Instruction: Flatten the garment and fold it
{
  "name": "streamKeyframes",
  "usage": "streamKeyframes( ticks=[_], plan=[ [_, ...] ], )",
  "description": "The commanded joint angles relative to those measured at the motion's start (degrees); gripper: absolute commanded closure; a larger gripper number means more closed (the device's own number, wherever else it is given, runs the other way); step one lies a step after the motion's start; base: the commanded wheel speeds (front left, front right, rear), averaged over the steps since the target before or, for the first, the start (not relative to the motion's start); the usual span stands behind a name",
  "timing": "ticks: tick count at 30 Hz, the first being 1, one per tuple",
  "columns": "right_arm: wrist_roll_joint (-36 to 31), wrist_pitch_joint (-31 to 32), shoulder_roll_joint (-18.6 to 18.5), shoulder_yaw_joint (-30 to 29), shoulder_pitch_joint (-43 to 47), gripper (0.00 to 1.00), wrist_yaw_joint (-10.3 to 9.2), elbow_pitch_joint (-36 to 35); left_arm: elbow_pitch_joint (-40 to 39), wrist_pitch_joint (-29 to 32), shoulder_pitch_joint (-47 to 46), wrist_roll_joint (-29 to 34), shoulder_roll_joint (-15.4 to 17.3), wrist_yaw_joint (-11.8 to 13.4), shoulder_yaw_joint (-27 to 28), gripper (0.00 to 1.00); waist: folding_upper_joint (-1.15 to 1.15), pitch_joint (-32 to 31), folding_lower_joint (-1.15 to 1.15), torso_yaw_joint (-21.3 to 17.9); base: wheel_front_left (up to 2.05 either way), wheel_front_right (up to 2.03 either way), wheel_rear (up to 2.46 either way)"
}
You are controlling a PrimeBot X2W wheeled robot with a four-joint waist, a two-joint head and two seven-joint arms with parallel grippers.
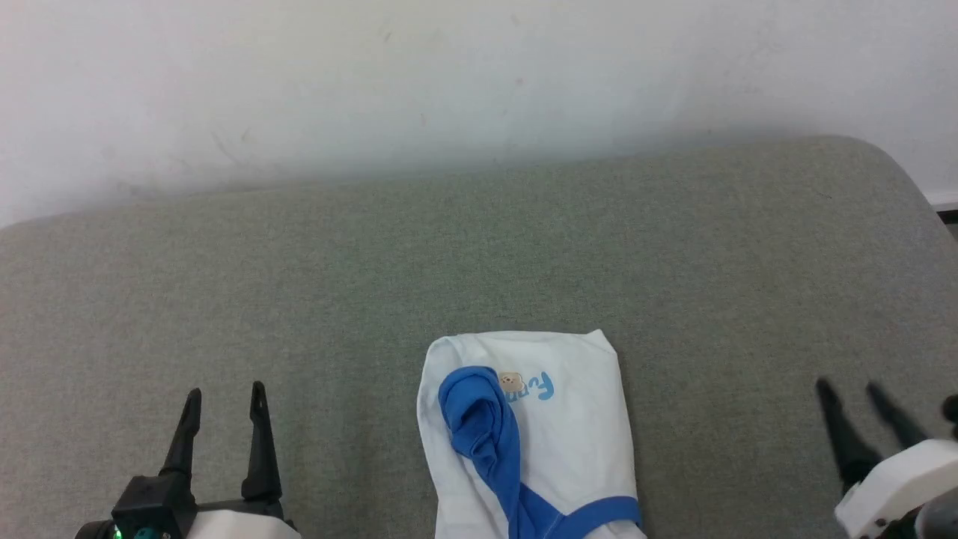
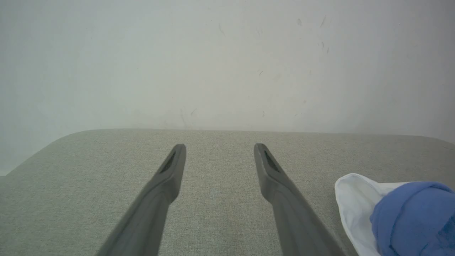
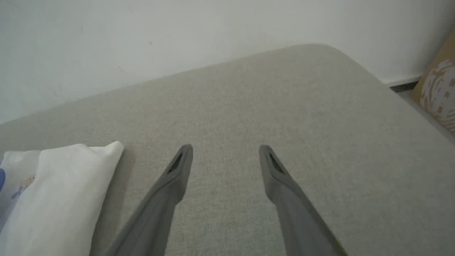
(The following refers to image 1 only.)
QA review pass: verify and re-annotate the grey-green fabric sofa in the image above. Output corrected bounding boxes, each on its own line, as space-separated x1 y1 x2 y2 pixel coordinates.
0 135 958 539

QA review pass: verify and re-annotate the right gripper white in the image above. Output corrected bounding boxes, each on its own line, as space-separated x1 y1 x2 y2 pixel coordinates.
815 377 958 539

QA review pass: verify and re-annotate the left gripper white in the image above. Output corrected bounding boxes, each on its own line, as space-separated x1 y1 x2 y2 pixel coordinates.
159 380 302 539

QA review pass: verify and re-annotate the white and blue shirt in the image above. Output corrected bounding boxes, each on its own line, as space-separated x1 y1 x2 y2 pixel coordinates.
416 329 649 539

